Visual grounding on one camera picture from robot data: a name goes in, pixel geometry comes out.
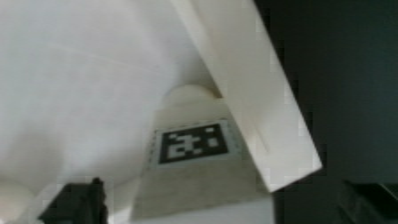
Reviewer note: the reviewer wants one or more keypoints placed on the white table leg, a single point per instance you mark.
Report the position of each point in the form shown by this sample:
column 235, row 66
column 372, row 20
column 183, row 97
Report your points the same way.
column 201, row 188

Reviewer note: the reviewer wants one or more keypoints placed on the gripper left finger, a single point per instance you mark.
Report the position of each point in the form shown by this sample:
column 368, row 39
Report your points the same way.
column 77, row 206

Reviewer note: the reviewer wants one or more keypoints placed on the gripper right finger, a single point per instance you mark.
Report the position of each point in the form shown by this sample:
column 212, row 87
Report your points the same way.
column 368, row 203

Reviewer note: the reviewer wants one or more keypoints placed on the white L-shaped fence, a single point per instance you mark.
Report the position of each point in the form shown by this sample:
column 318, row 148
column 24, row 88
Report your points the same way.
column 231, row 39

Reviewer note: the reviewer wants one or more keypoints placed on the white square table top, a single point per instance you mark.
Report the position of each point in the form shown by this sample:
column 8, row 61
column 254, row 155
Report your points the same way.
column 96, row 55

